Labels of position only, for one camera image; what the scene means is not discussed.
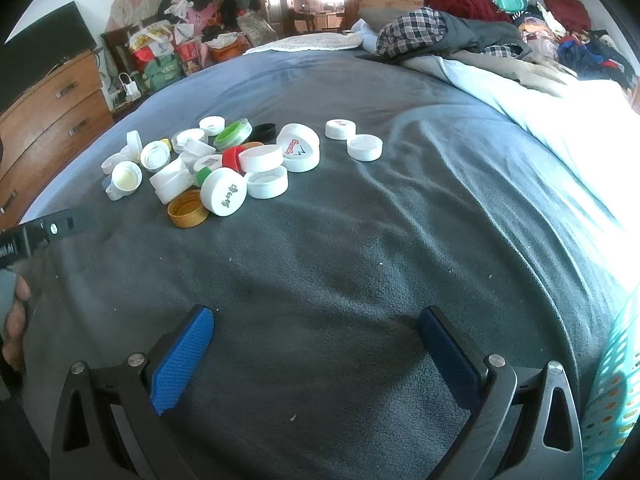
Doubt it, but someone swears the dark red clothing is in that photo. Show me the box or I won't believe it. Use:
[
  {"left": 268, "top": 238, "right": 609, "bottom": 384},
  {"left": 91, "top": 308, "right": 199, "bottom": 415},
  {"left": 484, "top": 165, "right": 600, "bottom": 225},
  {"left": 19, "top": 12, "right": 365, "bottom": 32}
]
[{"left": 425, "top": 0, "right": 511, "bottom": 23}]

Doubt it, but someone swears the plain white bottle cap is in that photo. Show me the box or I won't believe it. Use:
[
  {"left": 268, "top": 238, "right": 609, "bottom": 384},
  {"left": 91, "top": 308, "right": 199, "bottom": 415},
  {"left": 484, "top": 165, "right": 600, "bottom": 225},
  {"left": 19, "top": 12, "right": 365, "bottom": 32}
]
[{"left": 347, "top": 134, "right": 384, "bottom": 162}]

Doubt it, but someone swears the heap of bags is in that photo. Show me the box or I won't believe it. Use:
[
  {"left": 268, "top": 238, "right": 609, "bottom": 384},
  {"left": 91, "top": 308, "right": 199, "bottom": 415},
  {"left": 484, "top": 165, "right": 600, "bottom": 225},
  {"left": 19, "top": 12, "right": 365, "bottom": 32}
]
[{"left": 102, "top": 0, "right": 278, "bottom": 93}]

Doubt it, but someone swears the white cap red mark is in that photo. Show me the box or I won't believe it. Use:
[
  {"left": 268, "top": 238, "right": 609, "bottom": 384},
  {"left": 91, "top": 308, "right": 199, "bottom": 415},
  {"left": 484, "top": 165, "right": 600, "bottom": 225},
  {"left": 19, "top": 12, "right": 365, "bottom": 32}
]
[{"left": 325, "top": 119, "right": 357, "bottom": 141}]

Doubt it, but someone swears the grey fleece blanket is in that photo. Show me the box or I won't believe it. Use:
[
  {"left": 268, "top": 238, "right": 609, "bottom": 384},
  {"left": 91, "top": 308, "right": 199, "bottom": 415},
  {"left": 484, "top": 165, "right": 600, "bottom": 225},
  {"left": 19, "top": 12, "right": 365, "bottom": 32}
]
[{"left": 20, "top": 50, "right": 631, "bottom": 480}]

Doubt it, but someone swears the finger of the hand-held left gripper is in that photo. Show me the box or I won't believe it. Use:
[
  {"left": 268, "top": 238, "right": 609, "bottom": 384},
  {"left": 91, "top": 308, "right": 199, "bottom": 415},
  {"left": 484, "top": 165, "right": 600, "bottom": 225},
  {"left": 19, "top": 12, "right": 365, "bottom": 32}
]
[{"left": 42, "top": 209, "right": 96, "bottom": 242}]

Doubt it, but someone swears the pile of plastic caps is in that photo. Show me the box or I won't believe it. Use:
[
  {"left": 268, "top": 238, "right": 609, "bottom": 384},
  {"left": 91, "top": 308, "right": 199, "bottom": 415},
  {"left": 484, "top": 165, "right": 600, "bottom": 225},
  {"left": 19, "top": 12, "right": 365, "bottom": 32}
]
[{"left": 100, "top": 115, "right": 322, "bottom": 217}]

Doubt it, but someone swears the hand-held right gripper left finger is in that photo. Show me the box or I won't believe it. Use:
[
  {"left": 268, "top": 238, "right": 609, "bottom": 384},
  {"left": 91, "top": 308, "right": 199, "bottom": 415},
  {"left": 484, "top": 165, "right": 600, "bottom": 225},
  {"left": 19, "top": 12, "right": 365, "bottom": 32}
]
[{"left": 49, "top": 304, "right": 216, "bottom": 480}]

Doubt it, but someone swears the grey jacket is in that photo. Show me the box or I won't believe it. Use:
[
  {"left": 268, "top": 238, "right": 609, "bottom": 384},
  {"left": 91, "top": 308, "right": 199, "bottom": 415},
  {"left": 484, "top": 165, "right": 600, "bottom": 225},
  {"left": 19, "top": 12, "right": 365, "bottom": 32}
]
[{"left": 440, "top": 10, "right": 533, "bottom": 61}]

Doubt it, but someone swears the plaid shirt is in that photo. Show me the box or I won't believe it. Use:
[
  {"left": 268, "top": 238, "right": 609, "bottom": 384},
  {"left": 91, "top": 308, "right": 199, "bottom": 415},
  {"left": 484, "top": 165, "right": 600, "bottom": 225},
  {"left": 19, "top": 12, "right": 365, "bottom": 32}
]
[{"left": 376, "top": 7, "right": 448, "bottom": 58}]

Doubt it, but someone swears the white charger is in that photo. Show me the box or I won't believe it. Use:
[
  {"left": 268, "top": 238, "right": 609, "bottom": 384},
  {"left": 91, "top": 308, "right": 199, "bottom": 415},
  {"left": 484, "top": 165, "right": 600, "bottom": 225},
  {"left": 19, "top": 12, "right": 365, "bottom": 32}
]
[{"left": 117, "top": 72, "right": 143, "bottom": 101}]

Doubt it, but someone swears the wooden dresser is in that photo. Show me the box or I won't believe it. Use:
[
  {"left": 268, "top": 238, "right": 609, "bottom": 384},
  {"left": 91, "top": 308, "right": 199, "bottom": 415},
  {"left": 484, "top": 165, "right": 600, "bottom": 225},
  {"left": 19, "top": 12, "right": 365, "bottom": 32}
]
[{"left": 0, "top": 50, "right": 116, "bottom": 231}]

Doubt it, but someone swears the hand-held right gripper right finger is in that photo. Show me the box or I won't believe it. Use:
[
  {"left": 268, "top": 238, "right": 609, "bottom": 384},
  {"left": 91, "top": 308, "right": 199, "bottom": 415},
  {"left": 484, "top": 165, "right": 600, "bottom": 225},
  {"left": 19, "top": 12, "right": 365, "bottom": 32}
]
[{"left": 416, "top": 305, "right": 585, "bottom": 480}]

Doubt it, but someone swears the gold ribbed bottle cap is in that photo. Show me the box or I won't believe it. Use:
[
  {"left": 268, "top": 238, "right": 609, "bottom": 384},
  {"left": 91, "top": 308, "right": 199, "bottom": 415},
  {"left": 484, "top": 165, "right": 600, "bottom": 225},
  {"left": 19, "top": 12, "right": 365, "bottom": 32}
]
[{"left": 167, "top": 189, "right": 210, "bottom": 229}]

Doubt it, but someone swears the person's left hand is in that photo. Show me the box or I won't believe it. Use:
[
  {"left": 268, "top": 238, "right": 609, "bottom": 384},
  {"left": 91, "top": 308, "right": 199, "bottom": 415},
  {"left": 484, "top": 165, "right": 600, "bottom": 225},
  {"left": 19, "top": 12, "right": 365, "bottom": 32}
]
[{"left": 0, "top": 276, "right": 32, "bottom": 373}]

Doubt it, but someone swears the white duvet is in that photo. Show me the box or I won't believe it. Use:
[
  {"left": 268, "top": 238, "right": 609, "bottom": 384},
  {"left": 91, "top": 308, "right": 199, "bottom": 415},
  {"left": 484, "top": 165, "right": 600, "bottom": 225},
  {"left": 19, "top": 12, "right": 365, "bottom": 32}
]
[{"left": 440, "top": 57, "right": 640, "bottom": 281}]

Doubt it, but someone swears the heap of mixed clothes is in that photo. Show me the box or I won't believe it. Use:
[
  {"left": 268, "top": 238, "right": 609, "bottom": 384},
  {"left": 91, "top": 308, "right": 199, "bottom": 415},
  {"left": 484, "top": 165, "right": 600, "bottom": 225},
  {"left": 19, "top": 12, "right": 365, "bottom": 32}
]
[{"left": 515, "top": 0, "right": 640, "bottom": 106}]

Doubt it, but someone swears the beige quilt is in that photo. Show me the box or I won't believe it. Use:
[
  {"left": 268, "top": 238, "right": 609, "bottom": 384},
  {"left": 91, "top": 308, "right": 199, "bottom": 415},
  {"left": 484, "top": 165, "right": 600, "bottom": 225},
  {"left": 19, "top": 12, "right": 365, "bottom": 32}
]
[{"left": 405, "top": 52, "right": 566, "bottom": 98}]

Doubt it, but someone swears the black television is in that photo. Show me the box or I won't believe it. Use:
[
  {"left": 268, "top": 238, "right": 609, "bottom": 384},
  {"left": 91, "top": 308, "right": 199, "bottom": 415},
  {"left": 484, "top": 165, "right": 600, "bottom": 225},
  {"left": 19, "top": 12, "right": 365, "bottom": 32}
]
[{"left": 0, "top": 1, "right": 98, "bottom": 111}]

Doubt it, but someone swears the white lace cloth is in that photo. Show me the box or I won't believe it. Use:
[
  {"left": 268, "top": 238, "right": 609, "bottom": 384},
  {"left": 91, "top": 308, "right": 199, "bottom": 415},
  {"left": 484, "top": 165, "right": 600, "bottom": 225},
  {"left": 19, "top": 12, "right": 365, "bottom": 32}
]
[{"left": 242, "top": 31, "right": 363, "bottom": 56}]

